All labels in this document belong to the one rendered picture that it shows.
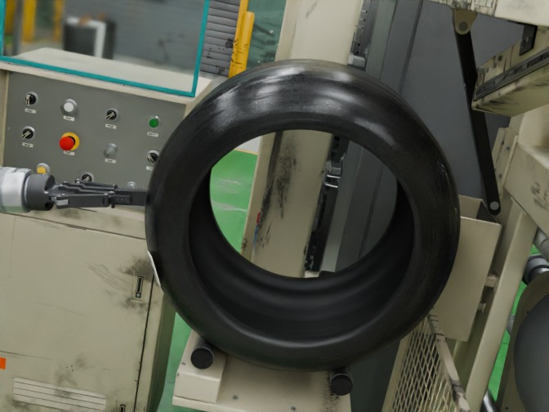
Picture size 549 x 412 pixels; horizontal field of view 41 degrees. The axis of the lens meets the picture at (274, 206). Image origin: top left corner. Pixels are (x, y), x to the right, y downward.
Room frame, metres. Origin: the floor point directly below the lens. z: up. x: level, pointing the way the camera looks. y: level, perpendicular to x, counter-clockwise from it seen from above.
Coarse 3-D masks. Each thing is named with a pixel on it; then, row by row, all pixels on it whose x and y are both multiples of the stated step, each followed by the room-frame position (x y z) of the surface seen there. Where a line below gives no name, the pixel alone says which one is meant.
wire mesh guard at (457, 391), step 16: (432, 320) 1.43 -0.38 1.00; (432, 336) 1.41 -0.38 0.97; (400, 352) 1.64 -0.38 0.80; (416, 352) 1.50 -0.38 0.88; (432, 352) 1.39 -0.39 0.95; (448, 352) 1.30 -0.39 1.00; (400, 368) 1.64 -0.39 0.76; (416, 368) 1.48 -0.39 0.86; (448, 368) 1.23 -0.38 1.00; (400, 384) 1.56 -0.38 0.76; (432, 384) 1.33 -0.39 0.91; (416, 400) 1.41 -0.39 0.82; (464, 400) 1.13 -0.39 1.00
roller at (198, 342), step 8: (200, 336) 1.32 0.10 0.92; (200, 344) 1.28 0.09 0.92; (208, 344) 1.29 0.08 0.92; (192, 352) 1.27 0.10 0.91; (200, 352) 1.26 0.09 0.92; (208, 352) 1.26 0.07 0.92; (192, 360) 1.26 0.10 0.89; (200, 360) 1.26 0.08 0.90; (208, 360) 1.26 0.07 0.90; (200, 368) 1.26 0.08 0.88
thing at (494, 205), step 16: (464, 48) 1.57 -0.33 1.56; (464, 64) 1.57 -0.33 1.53; (464, 80) 1.58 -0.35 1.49; (480, 112) 1.57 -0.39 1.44; (480, 128) 1.57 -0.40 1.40; (480, 144) 1.57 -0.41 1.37; (480, 160) 1.57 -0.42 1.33; (480, 176) 1.59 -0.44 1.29; (496, 192) 1.57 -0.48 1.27; (496, 208) 1.57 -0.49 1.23
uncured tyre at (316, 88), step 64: (320, 64) 1.40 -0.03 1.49; (192, 128) 1.26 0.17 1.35; (256, 128) 1.23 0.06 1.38; (320, 128) 1.23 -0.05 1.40; (384, 128) 1.24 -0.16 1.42; (192, 192) 1.23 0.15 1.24; (448, 192) 1.26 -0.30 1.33; (192, 256) 1.48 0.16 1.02; (384, 256) 1.52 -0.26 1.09; (448, 256) 1.26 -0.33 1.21; (192, 320) 1.25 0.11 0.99; (256, 320) 1.44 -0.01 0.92; (320, 320) 1.47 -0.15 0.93; (384, 320) 1.23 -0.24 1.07
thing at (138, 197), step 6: (114, 192) 1.35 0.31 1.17; (120, 192) 1.35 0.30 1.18; (126, 192) 1.35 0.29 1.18; (132, 192) 1.35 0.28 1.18; (138, 192) 1.35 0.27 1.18; (144, 192) 1.35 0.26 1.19; (132, 198) 1.35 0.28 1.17; (138, 198) 1.35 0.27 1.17; (144, 198) 1.35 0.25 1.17; (120, 204) 1.35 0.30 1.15; (126, 204) 1.35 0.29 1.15; (132, 204) 1.35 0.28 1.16; (138, 204) 1.35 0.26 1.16; (144, 204) 1.35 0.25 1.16
